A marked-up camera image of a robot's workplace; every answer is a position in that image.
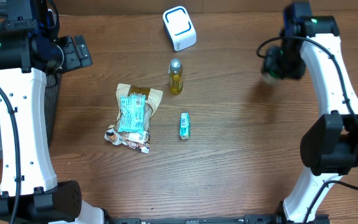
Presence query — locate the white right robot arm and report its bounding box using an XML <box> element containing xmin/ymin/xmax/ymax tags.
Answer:
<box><xmin>261</xmin><ymin>16</ymin><xmax>358</xmax><ymax>223</ymax></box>

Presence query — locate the brown teal snack bag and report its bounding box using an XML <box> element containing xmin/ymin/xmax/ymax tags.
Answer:
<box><xmin>104</xmin><ymin>83</ymin><xmax>163</xmax><ymax>154</ymax></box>

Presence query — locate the Kleenex tissue pack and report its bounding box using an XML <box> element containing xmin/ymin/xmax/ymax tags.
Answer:
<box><xmin>179</xmin><ymin>113</ymin><xmax>191</xmax><ymax>140</ymax></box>

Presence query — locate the white barcode scanner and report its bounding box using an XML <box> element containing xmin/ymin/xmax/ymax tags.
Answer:
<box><xmin>162</xmin><ymin>6</ymin><xmax>197</xmax><ymax>52</ymax></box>

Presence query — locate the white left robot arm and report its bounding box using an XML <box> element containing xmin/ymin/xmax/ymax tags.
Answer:
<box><xmin>0</xmin><ymin>1</ymin><xmax>109</xmax><ymax>223</ymax></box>

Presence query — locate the yellow liquid bottle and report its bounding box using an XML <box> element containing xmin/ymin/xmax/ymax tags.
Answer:
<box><xmin>168</xmin><ymin>58</ymin><xmax>183</xmax><ymax>95</ymax></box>

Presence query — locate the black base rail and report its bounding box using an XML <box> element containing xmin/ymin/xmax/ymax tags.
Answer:
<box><xmin>104</xmin><ymin>213</ymin><xmax>331</xmax><ymax>224</ymax></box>

